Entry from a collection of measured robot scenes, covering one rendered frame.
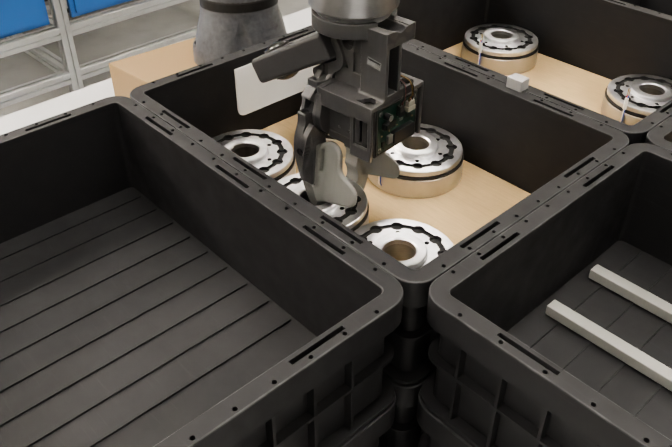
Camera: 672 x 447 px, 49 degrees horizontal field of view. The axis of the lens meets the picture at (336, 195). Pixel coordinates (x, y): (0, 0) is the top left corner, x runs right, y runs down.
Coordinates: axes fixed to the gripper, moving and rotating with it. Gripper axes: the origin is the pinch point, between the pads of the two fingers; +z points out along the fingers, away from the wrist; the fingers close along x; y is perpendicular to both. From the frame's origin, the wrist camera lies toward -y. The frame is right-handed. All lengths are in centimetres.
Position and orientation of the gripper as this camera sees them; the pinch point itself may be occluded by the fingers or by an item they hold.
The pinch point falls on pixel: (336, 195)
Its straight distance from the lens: 73.5
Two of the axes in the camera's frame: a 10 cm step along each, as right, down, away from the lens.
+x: 6.8, -4.3, 6.0
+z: 0.0, 8.1, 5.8
